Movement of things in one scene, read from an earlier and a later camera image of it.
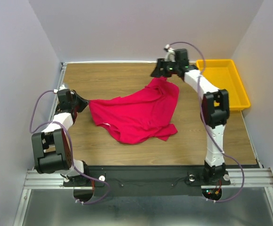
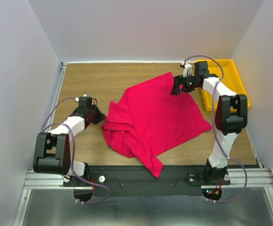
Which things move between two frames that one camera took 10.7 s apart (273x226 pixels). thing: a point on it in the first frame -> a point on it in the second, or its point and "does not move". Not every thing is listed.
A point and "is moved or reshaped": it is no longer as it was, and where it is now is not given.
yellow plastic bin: x=224 y=73 does not move
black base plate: x=145 y=181 does not move
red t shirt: x=140 y=116 is moved or reshaped
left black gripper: x=84 y=102 -> x=100 y=116
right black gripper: x=156 y=72 -> x=178 y=80
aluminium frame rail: x=41 y=181 does not move
